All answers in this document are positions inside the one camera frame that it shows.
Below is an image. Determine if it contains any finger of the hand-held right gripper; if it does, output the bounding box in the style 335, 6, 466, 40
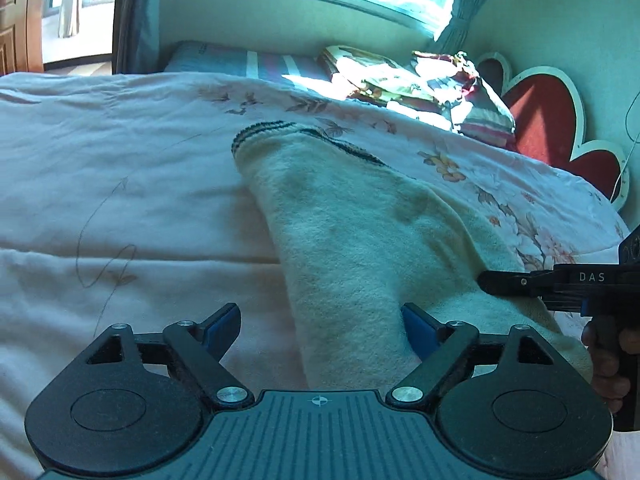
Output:
477, 269, 557, 302

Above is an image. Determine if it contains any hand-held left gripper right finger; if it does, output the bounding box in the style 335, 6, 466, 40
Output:
385, 303, 555, 409

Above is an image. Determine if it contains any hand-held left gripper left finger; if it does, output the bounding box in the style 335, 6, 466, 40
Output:
86, 302, 255, 409

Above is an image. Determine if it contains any white black-striped knit sweater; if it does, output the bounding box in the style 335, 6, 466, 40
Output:
231, 120, 594, 392

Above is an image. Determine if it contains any person's right hand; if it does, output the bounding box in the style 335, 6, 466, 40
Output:
581, 320, 640, 413

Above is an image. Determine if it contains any red heart-shaped headboard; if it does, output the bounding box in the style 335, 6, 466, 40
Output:
472, 51, 634, 211

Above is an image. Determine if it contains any pink floral blanket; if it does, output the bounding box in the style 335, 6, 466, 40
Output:
0, 71, 634, 480

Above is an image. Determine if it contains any folded patterned quilt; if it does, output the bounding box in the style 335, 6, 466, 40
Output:
320, 45, 451, 111

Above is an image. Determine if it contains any teal curtain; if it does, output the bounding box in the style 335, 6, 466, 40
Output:
112, 0, 167, 75
432, 0, 494, 56

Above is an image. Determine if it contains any tall side window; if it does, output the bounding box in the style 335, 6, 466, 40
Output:
42, 0, 122, 67

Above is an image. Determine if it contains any wooden door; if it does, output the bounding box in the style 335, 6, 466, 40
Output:
0, 0, 49, 77

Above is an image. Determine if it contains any white wall cable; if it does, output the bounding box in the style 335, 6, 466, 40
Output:
611, 95, 640, 202

